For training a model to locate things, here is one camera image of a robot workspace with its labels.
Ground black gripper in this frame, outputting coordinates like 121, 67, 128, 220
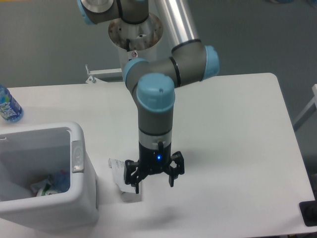
124, 143, 185, 193

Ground clear crushed plastic bottle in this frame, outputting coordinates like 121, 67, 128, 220
51, 170, 70, 193

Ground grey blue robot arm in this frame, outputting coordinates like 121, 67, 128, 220
77, 0, 219, 188

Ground white paper carton trash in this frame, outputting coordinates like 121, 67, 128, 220
108, 158, 142, 203

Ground white plastic trash can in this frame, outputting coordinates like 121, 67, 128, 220
0, 122, 99, 231

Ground crumpled wrappers in bin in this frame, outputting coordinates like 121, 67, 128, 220
30, 175, 63, 197

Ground blue labelled water bottle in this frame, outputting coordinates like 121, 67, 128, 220
0, 85, 24, 123

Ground black device at table edge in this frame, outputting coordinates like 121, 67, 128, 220
299, 200, 317, 227

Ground white metal base frame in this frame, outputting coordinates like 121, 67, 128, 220
85, 64, 123, 84

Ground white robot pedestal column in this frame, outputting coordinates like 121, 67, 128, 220
108, 13, 163, 69

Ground white frame at right edge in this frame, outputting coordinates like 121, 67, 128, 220
293, 84, 317, 131

